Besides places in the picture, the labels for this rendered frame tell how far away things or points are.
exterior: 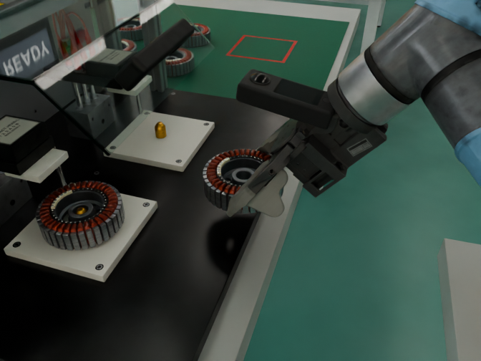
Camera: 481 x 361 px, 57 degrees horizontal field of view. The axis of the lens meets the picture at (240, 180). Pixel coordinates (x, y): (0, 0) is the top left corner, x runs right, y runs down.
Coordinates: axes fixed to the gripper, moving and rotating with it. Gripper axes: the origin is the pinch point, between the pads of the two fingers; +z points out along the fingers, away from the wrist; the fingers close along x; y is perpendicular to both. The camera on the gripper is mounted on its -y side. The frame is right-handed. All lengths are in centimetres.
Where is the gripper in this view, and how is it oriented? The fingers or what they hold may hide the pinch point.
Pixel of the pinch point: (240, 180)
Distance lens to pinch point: 62.1
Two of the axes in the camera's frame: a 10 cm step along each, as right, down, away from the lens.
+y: 7.5, 6.3, 1.8
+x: 3.1, -5.8, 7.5
